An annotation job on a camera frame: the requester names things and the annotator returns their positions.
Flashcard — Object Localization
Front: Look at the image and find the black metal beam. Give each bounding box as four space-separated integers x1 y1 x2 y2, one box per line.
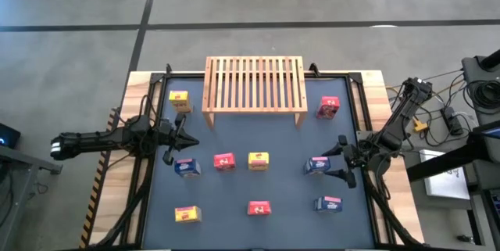
405 131 500 182

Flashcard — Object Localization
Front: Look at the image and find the blue Frosted Flakes cereal box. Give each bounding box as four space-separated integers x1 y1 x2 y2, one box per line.
303 156 331 176
313 195 344 213
173 158 202 178

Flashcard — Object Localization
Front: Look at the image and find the red Froot Loops cereal box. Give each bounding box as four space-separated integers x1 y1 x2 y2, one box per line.
316 95 341 120
212 152 237 171
247 200 273 216

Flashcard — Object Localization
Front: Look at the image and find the grey metal cart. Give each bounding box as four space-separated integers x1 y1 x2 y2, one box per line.
0 144 63 244

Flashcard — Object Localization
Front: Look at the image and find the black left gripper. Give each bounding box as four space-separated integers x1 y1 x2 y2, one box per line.
157 113 200 167

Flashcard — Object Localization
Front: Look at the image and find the yellow Corn Pops cereal box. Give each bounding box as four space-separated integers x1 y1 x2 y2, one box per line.
174 205 202 224
248 151 270 172
168 89 194 114

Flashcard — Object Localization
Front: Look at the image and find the coiled black cable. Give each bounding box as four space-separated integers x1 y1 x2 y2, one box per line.
463 79 500 111

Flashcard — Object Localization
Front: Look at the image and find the black device with blue light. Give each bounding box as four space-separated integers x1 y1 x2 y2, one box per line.
0 122 22 150

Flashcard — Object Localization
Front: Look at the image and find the white board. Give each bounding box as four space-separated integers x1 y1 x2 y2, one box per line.
419 148 472 200

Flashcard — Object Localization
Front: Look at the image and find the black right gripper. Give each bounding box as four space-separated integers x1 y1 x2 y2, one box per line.
321 134 369 189

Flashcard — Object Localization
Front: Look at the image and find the blue screen monitor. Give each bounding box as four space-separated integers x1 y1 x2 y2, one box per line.
482 124 500 141

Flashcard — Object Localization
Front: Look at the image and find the grey equipment stand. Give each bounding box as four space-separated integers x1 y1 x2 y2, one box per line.
460 49 500 127

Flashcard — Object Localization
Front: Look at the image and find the black power strip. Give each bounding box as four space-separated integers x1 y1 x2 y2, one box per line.
442 106 464 136

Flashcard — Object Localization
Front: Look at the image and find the wooden slatted shelf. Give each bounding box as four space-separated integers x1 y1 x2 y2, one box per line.
201 56 309 130

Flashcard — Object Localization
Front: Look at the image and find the yellow black hazard tape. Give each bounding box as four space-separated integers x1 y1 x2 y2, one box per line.
79 108 120 249

